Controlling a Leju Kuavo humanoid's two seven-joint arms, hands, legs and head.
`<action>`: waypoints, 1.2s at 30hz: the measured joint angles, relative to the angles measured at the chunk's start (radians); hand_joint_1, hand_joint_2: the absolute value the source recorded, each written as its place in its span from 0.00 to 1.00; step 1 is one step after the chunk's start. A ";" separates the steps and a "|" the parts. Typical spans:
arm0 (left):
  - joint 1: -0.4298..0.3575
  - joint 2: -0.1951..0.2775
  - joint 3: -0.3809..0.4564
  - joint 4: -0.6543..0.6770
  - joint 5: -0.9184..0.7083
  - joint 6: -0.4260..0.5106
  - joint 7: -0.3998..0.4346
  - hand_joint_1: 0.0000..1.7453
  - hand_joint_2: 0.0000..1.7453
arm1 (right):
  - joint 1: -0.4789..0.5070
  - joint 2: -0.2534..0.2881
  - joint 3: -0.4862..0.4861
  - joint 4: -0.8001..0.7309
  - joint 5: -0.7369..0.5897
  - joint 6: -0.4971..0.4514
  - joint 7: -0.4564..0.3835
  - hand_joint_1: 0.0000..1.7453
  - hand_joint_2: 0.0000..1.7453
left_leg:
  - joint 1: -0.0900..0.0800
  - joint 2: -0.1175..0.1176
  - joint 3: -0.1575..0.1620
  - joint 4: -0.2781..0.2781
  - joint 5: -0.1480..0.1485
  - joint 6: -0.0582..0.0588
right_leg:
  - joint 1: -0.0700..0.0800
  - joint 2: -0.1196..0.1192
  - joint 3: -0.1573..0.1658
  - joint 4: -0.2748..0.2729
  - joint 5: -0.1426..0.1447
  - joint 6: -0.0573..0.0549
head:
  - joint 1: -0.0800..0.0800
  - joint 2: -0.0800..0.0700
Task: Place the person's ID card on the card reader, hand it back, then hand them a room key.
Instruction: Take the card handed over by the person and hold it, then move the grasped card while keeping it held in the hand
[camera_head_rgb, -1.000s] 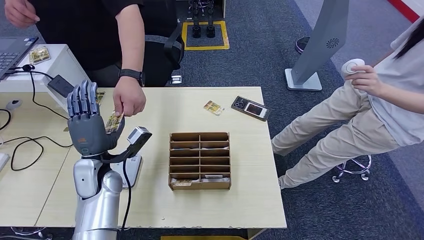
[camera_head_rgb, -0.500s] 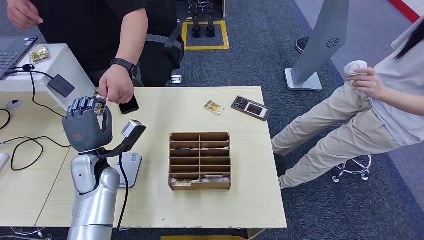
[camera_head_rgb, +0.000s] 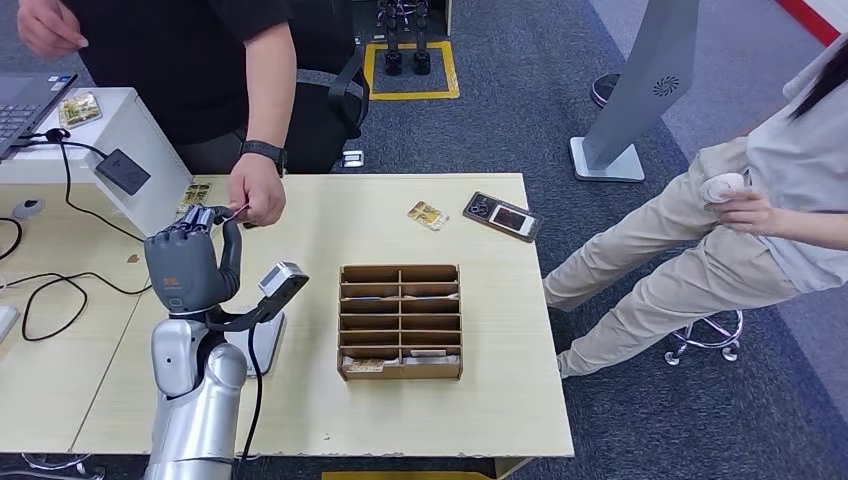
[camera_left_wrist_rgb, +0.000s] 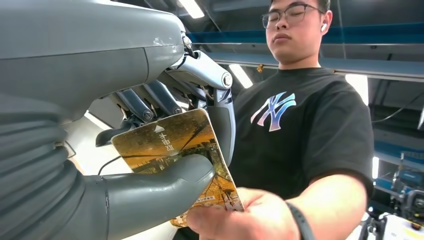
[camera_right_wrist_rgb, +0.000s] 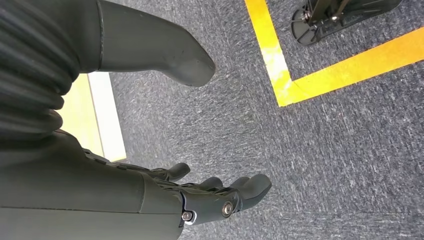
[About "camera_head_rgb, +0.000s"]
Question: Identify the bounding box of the black office chair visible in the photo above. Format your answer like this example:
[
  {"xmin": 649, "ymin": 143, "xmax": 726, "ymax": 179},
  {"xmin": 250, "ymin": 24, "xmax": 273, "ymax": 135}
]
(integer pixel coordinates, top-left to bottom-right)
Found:
[{"xmin": 284, "ymin": 0, "xmax": 372, "ymax": 175}]

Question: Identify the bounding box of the person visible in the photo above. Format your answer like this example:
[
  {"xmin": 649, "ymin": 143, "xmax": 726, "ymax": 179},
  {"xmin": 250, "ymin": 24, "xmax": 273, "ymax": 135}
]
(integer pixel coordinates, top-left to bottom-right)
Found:
[
  {"xmin": 16, "ymin": 0, "xmax": 299, "ymax": 230},
  {"xmin": 543, "ymin": 33, "xmax": 848, "ymax": 380}
]

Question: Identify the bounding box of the wooden table leg panel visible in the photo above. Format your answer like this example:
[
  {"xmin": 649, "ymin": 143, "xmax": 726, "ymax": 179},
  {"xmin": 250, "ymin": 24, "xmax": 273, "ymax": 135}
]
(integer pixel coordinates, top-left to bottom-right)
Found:
[{"xmin": 493, "ymin": 457, "xmax": 535, "ymax": 480}]

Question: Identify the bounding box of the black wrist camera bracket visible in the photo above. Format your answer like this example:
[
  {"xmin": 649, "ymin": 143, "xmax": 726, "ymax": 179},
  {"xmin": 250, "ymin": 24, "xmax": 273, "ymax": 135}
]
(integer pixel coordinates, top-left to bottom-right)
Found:
[{"xmin": 205, "ymin": 291, "xmax": 293, "ymax": 333}]

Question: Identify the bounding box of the cardboard slotted card organizer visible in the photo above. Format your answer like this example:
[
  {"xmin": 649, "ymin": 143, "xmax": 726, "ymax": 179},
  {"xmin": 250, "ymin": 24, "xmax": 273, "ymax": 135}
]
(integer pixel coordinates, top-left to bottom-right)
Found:
[{"xmin": 336, "ymin": 264, "xmax": 464, "ymax": 383}]

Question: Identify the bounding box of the grey kiosk stand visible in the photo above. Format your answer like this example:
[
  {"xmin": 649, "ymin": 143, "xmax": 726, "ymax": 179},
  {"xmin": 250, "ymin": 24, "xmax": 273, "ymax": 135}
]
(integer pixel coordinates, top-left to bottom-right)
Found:
[{"xmin": 569, "ymin": 0, "xmax": 701, "ymax": 184}]

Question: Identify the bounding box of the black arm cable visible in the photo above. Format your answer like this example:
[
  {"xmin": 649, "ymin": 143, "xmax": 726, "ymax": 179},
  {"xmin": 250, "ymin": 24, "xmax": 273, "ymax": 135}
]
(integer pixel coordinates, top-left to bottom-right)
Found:
[{"xmin": 239, "ymin": 323, "xmax": 265, "ymax": 463}]

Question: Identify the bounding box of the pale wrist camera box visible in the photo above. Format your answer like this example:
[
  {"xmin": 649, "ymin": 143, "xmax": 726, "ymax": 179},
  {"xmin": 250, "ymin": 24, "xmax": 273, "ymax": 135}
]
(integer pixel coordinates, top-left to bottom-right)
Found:
[{"xmin": 256, "ymin": 260, "xmax": 311, "ymax": 307}]

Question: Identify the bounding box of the small black reader box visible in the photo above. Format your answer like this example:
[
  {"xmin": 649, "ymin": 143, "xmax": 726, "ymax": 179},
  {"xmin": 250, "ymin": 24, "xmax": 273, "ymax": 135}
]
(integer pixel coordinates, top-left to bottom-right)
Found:
[{"xmin": 95, "ymin": 148, "xmax": 152, "ymax": 197}]

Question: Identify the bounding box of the white keyboard corner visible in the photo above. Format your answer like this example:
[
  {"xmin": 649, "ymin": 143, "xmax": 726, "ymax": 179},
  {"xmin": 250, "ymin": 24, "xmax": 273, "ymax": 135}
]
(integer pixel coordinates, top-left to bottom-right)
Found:
[{"xmin": 0, "ymin": 304, "xmax": 21, "ymax": 347}]

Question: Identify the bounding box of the person's hand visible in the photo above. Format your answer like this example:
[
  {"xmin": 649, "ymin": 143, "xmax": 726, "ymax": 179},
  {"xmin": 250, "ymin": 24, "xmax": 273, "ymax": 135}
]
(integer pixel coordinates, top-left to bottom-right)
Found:
[{"xmin": 705, "ymin": 192, "xmax": 783, "ymax": 238}]

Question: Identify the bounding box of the short black reader cable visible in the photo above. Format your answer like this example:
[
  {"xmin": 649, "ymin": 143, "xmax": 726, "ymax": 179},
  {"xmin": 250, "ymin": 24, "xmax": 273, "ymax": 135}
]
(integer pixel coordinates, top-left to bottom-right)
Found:
[{"xmin": 18, "ymin": 128, "xmax": 111, "ymax": 162}]

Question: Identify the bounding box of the yellow floor tape square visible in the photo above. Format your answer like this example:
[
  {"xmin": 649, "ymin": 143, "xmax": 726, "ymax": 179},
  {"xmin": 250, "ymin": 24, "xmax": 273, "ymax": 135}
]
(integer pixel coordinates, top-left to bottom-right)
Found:
[{"xmin": 362, "ymin": 40, "xmax": 461, "ymax": 102}]

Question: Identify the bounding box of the black cable loop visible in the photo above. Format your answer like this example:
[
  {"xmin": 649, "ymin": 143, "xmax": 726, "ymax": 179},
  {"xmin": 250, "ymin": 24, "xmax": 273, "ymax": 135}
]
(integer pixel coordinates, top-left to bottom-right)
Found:
[{"xmin": 0, "ymin": 218, "xmax": 24, "ymax": 263}]

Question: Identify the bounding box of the person's left hand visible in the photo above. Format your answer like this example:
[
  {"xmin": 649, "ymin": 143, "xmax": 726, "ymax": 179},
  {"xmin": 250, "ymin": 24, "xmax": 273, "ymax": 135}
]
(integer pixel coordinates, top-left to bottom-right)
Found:
[{"xmin": 227, "ymin": 153, "xmax": 287, "ymax": 230}]

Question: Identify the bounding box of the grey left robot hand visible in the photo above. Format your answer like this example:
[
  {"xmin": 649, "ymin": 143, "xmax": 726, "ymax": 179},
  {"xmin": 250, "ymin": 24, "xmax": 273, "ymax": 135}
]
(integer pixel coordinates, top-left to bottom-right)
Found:
[{"xmin": 144, "ymin": 205, "xmax": 243, "ymax": 316}]

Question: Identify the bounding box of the person's right hand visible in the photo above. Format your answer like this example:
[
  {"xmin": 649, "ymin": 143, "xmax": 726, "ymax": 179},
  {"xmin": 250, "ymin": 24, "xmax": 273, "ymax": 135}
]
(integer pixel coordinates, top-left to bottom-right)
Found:
[{"xmin": 16, "ymin": 0, "xmax": 89, "ymax": 60}]

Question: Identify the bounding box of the white card reader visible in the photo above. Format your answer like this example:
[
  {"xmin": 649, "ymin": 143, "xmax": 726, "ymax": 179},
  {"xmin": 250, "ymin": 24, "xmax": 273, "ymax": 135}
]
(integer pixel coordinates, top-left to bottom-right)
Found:
[{"xmin": 223, "ymin": 307, "xmax": 288, "ymax": 379}]

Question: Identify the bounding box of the grey computer mouse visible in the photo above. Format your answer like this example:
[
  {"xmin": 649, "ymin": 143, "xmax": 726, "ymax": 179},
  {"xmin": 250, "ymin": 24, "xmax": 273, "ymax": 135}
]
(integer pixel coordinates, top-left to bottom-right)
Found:
[{"xmin": 12, "ymin": 197, "xmax": 47, "ymax": 222}]

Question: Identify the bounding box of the red border strip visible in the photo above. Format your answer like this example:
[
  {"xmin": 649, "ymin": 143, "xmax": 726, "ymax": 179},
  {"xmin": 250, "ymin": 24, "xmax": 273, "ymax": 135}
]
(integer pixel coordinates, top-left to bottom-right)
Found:
[{"xmin": 775, "ymin": 0, "xmax": 841, "ymax": 48}]

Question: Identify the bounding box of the black robot leg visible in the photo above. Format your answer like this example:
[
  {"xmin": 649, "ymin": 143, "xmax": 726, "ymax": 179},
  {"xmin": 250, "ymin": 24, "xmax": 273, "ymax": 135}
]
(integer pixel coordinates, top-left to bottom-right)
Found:
[
  {"xmin": 382, "ymin": 0, "xmax": 404, "ymax": 77},
  {"xmin": 411, "ymin": 0, "xmax": 432, "ymax": 76}
]

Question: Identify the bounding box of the black round base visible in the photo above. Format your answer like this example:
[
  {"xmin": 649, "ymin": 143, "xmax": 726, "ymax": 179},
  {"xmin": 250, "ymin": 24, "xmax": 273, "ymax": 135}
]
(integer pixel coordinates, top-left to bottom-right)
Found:
[{"xmin": 589, "ymin": 72, "xmax": 622, "ymax": 109}]

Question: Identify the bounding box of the dark grey laptop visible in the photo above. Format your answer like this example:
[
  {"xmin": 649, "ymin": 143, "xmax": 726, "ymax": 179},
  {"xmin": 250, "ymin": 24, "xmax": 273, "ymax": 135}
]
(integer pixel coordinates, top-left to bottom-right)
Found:
[{"xmin": 0, "ymin": 72, "xmax": 79, "ymax": 162}]

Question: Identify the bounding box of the small white object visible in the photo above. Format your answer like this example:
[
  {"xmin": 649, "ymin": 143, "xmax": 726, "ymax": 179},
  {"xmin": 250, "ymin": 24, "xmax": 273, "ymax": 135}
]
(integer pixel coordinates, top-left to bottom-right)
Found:
[{"xmin": 700, "ymin": 173, "xmax": 747, "ymax": 205}]

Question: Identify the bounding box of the black wrist watch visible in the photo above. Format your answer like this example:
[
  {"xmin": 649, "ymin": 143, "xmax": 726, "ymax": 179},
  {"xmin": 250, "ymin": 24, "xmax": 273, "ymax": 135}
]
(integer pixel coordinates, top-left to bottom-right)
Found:
[{"xmin": 239, "ymin": 139, "xmax": 289, "ymax": 178}]

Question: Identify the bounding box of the long black cable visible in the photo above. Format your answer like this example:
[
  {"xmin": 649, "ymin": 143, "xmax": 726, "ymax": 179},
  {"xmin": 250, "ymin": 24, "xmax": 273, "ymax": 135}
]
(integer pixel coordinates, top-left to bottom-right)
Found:
[{"xmin": 3, "ymin": 135, "xmax": 155, "ymax": 343}]

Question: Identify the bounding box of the smartphone in dark case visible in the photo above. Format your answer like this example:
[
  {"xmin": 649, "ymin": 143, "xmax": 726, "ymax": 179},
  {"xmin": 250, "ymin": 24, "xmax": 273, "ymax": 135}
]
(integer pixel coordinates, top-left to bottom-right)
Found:
[{"xmin": 462, "ymin": 191, "xmax": 544, "ymax": 244}]

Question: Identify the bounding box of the white raised stand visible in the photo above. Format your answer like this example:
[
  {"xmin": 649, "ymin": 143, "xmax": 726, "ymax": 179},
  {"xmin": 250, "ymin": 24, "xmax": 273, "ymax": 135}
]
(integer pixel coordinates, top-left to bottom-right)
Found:
[{"xmin": 0, "ymin": 87, "xmax": 193, "ymax": 238}]

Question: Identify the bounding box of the chrome stool base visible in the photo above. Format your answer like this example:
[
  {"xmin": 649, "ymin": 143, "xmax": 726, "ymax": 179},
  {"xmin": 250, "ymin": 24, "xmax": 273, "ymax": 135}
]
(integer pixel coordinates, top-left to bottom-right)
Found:
[{"xmin": 663, "ymin": 309, "xmax": 745, "ymax": 368}]

